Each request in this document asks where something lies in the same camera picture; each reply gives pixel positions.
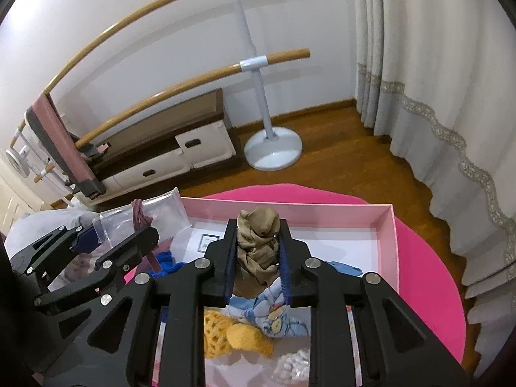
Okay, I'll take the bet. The low brown white drawer cabinet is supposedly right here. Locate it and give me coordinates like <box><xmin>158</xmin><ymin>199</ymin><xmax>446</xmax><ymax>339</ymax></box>
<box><xmin>73</xmin><ymin>88</ymin><xmax>243</xmax><ymax>207</ymax></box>

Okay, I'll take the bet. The tan nylon stocking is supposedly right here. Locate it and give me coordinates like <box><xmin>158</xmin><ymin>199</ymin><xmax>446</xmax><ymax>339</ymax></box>
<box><xmin>235</xmin><ymin>207</ymin><xmax>282</xmax><ymax>299</ymax></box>

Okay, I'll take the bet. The clear bag of hair ties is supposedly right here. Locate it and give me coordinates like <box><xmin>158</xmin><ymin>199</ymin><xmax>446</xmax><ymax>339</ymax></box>
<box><xmin>78</xmin><ymin>187</ymin><xmax>193</xmax><ymax>275</ymax></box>

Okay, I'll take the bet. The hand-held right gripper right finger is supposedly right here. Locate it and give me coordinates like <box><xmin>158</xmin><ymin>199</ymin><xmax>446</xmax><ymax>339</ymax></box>
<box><xmin>278</xmin><ymin>218</ymin><xmax>429</xmax><ymax>387</ymax></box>

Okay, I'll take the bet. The cotton swab packet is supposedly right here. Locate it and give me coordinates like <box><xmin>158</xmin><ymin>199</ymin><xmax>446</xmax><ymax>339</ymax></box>
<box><xmin>272</xmin><ymin>349</ymin><xmax>312</xmax><ymax>387</ymax></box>

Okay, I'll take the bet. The pink cardboard box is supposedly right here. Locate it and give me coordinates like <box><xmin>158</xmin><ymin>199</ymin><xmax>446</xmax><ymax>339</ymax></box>
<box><xmin>151</xmin><ymin>197</ymin><xmax>400</xmax><ymax>387</ymax></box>

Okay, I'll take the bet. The bright pink tablecloth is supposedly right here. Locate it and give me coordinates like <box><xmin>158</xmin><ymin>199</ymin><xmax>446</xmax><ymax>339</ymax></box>
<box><xmin>121</xmin><ymin>183</ymin><xmax>467</xmax><ymax>373</ymax></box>

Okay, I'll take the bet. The cream lace-trimmed curtain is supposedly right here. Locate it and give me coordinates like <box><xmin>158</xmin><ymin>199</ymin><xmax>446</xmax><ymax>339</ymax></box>
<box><xmin>349</xmin><ymin>0</ymin><xmax>516</xmax><ymax>376</ymax></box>

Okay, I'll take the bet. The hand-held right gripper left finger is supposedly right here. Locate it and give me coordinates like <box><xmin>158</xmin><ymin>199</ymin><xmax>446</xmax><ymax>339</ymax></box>
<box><xmin>86</xmin><ymin>218</ymin><xmax>239</xmax><ymax>387</ymax></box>

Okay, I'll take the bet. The pink grey hanging mat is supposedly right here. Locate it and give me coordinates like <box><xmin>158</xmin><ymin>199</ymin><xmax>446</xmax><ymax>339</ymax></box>
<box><xmin>25</xmin><ymin>94</ymin><xmax>111</xmax><ymax>201</ymax></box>

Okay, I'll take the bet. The wooden ballet barre stand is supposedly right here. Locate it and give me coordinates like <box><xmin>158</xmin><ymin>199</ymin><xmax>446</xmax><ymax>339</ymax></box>
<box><xmin>10</xmin><ymin>0</ymin><xmax>311</xmax><ymax>207</ymax></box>

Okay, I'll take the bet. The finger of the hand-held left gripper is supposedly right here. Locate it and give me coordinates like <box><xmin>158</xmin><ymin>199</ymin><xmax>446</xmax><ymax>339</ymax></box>
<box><xmin>8</xmin><ymin>226</ymin><xmax>101</xmax><ymax>279</ymax></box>
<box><xmin>33</xmin><ymin>226</ymin><xmax>161</xmax><ymax>331</ymax></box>

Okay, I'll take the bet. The royal blue knitted cloth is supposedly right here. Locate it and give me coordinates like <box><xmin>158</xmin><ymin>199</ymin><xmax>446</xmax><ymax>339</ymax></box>
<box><xmin>151</xmin><ymin>250</ymin><xmax>195</xmax><ymax>280</ymax></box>

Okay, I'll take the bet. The light blue printed cloth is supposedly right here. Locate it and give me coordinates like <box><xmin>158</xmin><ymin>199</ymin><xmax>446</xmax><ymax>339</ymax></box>
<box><xmin>226</xmin><ymin>282</ymin><xmax>313</xmax><ymax>338</ymax></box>

